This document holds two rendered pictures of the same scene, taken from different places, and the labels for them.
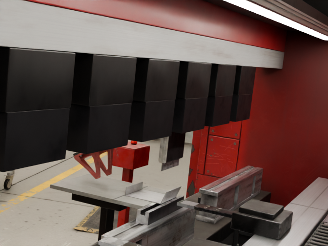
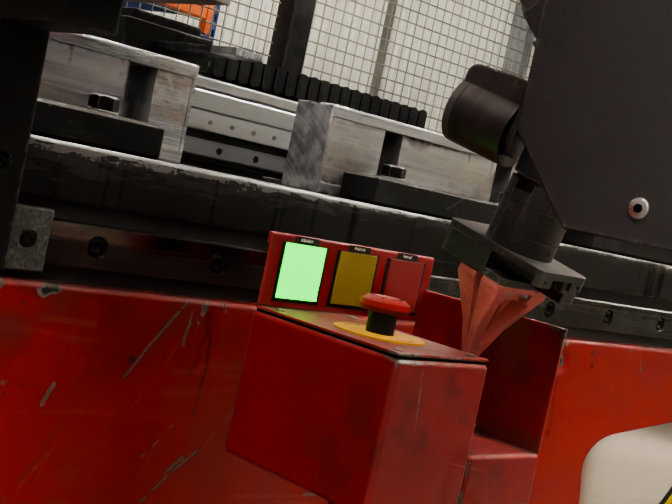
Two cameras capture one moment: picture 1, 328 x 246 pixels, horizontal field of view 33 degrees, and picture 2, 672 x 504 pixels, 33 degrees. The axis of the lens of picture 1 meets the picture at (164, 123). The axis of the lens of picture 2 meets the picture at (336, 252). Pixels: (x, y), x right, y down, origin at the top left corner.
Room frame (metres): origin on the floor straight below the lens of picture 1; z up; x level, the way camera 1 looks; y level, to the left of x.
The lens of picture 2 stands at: (2.06, 0.67, 0.88)
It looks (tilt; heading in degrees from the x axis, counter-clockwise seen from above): 3 degrees down; 202
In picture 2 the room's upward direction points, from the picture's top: 12 degrees clockwise
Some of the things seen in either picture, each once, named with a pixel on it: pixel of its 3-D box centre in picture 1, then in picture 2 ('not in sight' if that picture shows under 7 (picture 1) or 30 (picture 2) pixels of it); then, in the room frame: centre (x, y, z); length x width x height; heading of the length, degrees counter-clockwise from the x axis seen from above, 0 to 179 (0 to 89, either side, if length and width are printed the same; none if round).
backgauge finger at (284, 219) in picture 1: (231, 210); not in sight; (1.27, -0.18, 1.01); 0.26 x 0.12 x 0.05; 66
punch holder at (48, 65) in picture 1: (17, 104); not in sight; (0.81, 0.21, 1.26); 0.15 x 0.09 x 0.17; 156
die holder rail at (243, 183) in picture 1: (233, 191); not in sight; (1.83, -0.25, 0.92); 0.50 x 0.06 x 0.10; 156
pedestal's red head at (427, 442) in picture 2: not in sight; (401, 371); (1.19, 0.38, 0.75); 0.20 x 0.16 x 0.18; 157
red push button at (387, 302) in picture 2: not in sight; (382, 319); (1.23, 0.38, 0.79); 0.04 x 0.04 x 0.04
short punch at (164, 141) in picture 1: (172, 149); not in sight; (1.33, -0.03, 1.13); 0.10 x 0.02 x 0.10; 156
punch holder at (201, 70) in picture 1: (181, 94); not in sight; (1.35, -0.03, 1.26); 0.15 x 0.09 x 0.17; 156
